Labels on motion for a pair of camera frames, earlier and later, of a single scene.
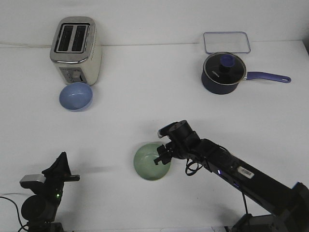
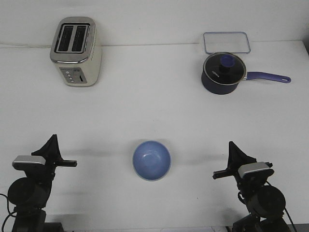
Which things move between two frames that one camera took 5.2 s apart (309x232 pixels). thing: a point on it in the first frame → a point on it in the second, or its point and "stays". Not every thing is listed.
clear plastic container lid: [226, 42] stays
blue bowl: [76, 96] → [151, 160]
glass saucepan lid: [225, 67] stays
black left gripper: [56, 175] → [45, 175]
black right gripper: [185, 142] → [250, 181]
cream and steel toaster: [76, 50] stays
